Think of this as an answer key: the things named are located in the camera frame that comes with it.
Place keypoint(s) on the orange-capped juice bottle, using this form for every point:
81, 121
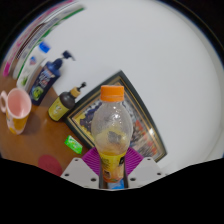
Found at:
111, 133

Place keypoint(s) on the small green packet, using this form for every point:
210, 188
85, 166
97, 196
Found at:
73, 144

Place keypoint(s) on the framed group picture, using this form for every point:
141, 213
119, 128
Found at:
146, 133

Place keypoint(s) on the pink mug with orange print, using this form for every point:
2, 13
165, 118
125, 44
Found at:
18, 108

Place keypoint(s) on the white lotion bottle blue cap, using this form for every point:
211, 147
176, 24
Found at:
31, 68

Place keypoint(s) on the brown pump bottle yellow label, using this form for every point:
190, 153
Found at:
60, 106

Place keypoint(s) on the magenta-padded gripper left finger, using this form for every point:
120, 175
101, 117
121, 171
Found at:
78, 171

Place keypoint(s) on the dark blue pump bottle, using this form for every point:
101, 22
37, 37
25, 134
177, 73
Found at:
45, 81

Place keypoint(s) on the white and green shuttlecock tube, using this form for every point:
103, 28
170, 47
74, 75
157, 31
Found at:
31, 46

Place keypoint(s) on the pink shuttlecock tube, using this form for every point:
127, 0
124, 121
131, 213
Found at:
20, 43

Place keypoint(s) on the flat round red coaster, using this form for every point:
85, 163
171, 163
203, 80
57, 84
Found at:
50, 164

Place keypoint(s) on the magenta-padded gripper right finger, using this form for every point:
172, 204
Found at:
148, 170

